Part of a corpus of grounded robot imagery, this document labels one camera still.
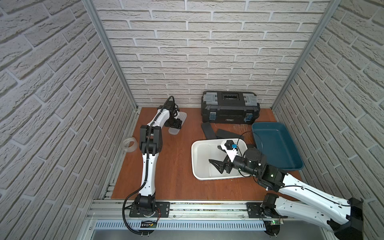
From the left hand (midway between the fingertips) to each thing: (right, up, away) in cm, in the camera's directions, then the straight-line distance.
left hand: (178, 123), depth 107 cm
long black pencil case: (+23, -6, -3) cm, 24 cm away
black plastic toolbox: (+36, +11, -10) cm, 39 cm away
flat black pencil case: (+33, -7, -5) cm, 34 cm away
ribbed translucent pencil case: (-2, -5, -4) cm, 7 cm away
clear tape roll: (-34, -13, -10) cm, 38 cm away
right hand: (+23, -13, -39) cm, 47 cm away
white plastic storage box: (+17, -17, -12) cm, 27 cm away
